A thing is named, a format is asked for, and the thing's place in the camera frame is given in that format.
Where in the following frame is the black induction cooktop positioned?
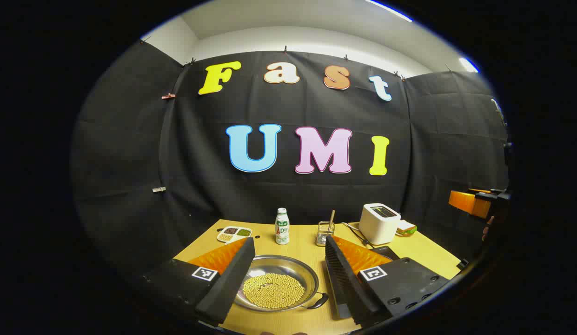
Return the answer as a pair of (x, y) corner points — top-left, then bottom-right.
(370, 246), (401, 261)

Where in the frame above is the white drink bottle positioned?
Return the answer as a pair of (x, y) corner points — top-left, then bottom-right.
(275, 208), (290, 245)

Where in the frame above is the pile of soybeans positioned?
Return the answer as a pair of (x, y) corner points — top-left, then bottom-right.
(242, 273), (306, 309)

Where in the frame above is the black toaster cable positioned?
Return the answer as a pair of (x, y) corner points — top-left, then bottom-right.
(342, 222), (373, 247)

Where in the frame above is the black backdrop cloth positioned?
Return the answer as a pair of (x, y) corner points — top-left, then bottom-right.
(72, 42), (510, 280)

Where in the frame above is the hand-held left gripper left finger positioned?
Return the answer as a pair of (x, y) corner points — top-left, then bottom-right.
(142, 237), (256, 326)

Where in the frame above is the white toaster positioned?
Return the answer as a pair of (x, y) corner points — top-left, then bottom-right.
(359, 203), (402, 246)

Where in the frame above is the divided white bean tray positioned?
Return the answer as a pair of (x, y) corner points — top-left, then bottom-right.
(217, 226), (253, 243)

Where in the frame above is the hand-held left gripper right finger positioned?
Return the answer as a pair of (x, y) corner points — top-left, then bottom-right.
(325, 234), (451, 328)

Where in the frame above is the stainless steel pot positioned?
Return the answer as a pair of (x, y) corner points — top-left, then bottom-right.
(232, 255), (330, 312)

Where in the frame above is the wire utensil holder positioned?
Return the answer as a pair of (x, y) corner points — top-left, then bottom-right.
(316, 221), (336, 247)

